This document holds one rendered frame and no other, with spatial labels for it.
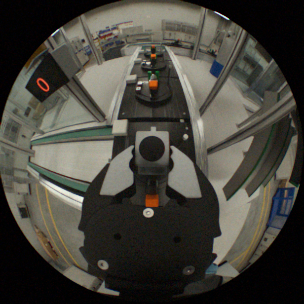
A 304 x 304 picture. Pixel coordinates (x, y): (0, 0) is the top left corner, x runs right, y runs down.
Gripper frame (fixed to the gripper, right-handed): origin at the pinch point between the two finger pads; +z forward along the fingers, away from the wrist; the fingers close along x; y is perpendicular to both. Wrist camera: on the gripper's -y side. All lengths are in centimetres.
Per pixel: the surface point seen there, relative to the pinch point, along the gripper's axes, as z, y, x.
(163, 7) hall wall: 574, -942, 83
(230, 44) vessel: 41, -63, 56
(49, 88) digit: -0.6, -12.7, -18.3
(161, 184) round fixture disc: 2.7, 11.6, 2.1
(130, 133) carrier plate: 13.8, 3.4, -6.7
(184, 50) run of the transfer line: 94, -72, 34
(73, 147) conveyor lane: 15.8, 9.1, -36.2
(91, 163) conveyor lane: 11.4, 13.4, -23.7
